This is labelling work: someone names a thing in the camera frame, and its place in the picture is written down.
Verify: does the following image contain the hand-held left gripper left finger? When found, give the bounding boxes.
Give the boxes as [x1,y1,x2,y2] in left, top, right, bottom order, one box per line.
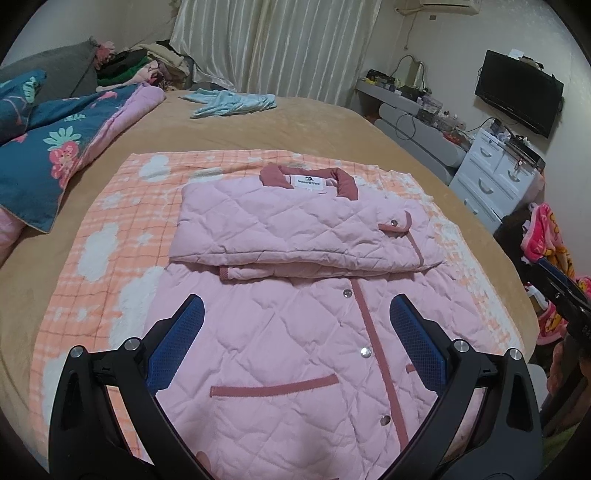
[48,293,218,480]

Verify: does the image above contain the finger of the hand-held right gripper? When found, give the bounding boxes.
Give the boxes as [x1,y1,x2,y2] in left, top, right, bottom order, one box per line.
[534,257,591,320]

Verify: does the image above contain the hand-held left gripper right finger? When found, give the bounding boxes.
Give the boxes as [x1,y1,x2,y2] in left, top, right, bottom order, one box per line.
[374,295,543,480]

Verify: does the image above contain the pink quilted jacket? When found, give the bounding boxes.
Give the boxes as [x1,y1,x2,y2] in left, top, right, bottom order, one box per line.
[148,164,490,480]

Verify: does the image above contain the pile of mixed clothes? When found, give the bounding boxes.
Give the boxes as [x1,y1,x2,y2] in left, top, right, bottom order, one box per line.
[95,41,199,90]

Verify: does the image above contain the pink printed towel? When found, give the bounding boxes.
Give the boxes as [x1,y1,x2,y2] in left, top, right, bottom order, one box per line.
[521,203,591,344]

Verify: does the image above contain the black fuzzy cloth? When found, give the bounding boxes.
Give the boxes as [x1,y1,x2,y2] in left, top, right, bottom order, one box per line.
[494,215,532,278]

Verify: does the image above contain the white drawer cabinet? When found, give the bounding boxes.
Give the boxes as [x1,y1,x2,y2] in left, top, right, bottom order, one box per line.
[449,127,546,234]

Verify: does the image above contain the black long bar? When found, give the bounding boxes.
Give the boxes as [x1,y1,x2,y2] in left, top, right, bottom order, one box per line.
[508,136,546,169]

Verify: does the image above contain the orange checked blanket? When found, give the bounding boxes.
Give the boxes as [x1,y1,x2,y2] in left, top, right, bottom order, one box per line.
[39,150,525,467]

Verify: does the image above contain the grey dressing table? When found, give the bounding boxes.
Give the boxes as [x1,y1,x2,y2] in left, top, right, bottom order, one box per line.
[355,76,469,169]

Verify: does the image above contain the clutter of small table things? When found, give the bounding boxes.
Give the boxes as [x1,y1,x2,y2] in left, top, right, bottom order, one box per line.
[365,69,472,144]

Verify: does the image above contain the blue floral quilt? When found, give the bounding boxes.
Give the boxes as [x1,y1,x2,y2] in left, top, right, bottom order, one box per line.
[0,69,167,232]

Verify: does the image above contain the bed with tan sheet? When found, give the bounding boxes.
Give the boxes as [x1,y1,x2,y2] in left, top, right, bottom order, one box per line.
[0,88,541,444]

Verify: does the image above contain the light blue garment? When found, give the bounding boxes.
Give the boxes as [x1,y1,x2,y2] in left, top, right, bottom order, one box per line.
[179,90,278,118]

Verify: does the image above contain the arched mirror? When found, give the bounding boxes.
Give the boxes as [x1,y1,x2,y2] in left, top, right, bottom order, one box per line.
[397,55,426,88]

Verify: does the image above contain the grey pillow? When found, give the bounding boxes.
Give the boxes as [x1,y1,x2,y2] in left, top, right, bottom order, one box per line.
[0,39,100,100]

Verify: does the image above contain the white striped curtain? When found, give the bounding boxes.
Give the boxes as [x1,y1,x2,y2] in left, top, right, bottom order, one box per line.
[168,0,377,97]

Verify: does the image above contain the black wall television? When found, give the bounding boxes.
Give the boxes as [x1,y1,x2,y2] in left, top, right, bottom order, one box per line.
[475,50,565,139]

